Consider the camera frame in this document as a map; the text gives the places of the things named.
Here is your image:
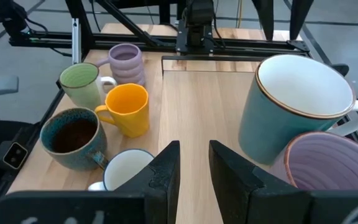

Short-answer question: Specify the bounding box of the teal brown glazed mug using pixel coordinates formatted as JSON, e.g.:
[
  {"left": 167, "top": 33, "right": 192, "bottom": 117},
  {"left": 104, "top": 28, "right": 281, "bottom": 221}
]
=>
[{"left": 39, "top": 107, "right": 109, "bottom": 172}]

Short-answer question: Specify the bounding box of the silver metal bracket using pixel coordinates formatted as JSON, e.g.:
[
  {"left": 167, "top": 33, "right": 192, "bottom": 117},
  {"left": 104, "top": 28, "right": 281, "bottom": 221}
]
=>
[{"left": 71, "top": 17, "right": 82, "bottom": 65}]

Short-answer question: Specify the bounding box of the black camera box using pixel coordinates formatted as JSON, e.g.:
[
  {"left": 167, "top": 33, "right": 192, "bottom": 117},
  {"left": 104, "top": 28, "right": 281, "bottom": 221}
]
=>
[{"left": 0, "top": 140, "right": 29, "bottom": 170}]

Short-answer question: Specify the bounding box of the pink mug brown rim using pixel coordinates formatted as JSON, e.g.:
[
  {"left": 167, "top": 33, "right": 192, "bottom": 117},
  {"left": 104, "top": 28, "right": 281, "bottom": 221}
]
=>
[{"left": 268, "top": 131, "right": 358, "bottom": 192}]

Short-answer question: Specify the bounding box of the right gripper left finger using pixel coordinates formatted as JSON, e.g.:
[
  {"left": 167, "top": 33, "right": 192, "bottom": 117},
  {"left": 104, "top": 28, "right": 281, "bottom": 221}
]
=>
[{"left": 115, "top": 140, "right": 181, "bottom": 224}]

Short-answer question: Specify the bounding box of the teal mug white handle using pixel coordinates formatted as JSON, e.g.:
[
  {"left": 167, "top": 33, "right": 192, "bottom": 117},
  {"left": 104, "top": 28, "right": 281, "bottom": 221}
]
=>
[{"left": 237, "top": 54, "right": 358, "bottom": 166}]

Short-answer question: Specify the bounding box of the lilac ribbed mug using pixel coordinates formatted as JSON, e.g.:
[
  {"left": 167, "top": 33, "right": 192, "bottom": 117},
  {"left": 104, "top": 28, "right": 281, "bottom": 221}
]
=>
[{"left": 95, "top": 42, "right": 146, "bottom": 86}]

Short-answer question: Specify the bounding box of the white mug blue pattern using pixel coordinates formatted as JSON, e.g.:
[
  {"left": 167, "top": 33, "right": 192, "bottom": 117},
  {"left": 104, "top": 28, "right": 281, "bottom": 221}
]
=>
[{"left": 87, "top": 148, "right": 155, "bottom": 192}]

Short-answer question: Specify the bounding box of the yellow faceted mug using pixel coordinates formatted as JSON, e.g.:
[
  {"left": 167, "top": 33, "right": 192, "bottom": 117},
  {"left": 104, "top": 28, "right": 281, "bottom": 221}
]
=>
[{"left": 94, "top": 83, "right": 150, "bottom": 139}]

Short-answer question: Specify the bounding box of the black clamp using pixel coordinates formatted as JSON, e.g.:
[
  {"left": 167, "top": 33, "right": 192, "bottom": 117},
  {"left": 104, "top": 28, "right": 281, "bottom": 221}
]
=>
[{"left": 331, "top": 63, "right": 350, "bottom": 77}]

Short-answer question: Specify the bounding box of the green mug white handle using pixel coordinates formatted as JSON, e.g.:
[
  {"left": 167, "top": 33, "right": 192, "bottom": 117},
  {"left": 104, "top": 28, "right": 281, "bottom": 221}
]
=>
[{"left": 58, "top": 62, "right": 118, "bottom": 110}]

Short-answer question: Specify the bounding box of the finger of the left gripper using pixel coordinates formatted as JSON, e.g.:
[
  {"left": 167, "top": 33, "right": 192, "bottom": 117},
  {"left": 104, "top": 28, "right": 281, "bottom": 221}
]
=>
[
  {"left": 289, "top": 0, "right": 315, "bottom": 40},
  {"left": 251, "top": 0, "right": 275, "bottom": 42}
]

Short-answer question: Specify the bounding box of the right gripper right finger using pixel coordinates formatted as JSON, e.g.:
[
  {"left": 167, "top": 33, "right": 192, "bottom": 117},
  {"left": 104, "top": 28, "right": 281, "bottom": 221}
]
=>
[{"left": 209, "top": 140, "right": 309, "bottom": 224}]

